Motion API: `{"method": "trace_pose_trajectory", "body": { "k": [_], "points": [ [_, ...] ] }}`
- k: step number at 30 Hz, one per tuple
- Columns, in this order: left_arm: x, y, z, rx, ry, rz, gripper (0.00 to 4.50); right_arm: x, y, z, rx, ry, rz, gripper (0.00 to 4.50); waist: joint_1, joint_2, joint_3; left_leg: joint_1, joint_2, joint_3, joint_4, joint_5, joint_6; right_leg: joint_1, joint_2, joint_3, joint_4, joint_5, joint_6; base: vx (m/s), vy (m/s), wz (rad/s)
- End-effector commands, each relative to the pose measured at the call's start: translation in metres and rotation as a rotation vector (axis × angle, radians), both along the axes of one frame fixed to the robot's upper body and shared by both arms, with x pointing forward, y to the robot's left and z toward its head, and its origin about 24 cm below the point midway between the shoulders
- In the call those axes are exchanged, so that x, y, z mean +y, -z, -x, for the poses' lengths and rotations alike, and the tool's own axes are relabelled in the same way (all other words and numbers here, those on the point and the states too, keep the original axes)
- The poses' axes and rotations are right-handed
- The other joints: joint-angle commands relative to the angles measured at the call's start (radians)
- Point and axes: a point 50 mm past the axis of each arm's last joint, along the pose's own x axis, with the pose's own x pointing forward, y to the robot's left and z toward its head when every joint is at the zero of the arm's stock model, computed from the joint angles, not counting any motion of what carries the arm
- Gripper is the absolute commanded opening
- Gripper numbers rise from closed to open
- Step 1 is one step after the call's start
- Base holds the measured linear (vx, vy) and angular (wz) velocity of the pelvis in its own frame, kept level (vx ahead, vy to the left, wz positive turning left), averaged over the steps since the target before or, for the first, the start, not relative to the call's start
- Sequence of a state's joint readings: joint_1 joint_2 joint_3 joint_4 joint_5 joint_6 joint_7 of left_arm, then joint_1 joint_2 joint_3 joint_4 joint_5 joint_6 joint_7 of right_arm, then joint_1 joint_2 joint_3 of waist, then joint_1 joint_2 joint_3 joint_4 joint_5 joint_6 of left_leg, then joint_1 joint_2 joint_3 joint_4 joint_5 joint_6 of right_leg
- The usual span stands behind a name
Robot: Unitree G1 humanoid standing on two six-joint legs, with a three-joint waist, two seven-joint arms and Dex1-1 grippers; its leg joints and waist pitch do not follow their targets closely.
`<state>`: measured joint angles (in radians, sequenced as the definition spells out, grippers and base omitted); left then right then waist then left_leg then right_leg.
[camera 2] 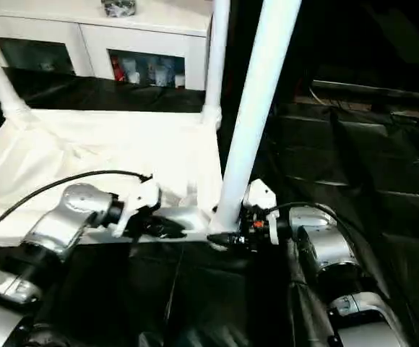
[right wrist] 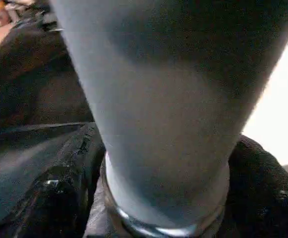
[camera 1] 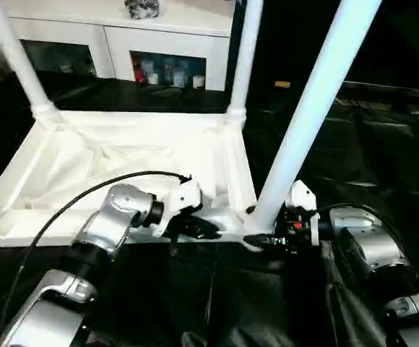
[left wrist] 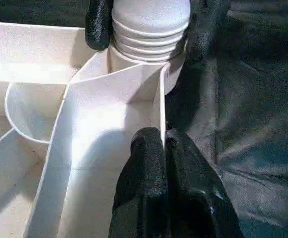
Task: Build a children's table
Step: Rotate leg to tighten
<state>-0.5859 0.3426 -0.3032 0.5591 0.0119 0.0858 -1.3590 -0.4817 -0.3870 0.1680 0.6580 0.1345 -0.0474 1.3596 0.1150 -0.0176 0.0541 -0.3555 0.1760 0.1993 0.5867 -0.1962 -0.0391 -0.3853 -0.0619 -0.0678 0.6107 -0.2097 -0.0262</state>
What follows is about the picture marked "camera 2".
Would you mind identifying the white plastic table top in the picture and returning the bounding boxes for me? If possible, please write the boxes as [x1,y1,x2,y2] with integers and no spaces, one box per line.
[0,107,232,250]

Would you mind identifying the white plastic table leg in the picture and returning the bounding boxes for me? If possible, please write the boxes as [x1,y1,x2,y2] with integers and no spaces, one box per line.
[209,0,303,236]
[201,0,232,129]
[0,29,31,124]

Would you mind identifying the black plastic mat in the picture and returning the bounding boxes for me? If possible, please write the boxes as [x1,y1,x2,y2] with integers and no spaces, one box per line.
[0,69,419,347]

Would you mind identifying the small red bottle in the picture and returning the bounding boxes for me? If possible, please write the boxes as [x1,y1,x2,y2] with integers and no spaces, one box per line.
[112,56,124,82]

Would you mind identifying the white glass-door cabinet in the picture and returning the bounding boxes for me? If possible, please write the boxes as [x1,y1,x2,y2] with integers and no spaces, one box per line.
[0,0,214,91]

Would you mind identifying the dark patterned jar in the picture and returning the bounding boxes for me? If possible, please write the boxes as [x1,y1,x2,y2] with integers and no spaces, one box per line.
[101,0,137,18]

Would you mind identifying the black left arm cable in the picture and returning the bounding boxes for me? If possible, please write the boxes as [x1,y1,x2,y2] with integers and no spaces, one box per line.
[0,171,154,248]

